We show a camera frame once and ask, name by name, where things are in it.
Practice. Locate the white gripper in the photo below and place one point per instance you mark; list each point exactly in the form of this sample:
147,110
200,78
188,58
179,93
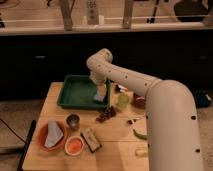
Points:
100,93

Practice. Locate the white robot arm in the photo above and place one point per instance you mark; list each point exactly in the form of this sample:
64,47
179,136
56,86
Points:
173,135

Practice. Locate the green plastic tray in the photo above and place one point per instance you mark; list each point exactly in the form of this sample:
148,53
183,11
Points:
78,92

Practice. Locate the dark grape bunch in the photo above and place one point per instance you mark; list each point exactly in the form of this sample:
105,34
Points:
107,114

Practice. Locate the light green cup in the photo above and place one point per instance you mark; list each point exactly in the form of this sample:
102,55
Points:
122,100

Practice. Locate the dark red object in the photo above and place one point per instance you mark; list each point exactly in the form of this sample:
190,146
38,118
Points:
138,101

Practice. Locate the small metal cup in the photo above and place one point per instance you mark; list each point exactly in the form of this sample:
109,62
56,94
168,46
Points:
73,121

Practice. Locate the white bowl with orange content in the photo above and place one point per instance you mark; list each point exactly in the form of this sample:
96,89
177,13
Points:
74,146

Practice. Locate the green chili pepper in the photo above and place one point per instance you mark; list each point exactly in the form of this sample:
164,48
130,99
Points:
138,135

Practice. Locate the grey cloth in bowl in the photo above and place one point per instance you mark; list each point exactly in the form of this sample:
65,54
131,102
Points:
54,134

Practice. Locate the yellow banana piece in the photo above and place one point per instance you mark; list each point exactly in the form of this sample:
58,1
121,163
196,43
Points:
141,153

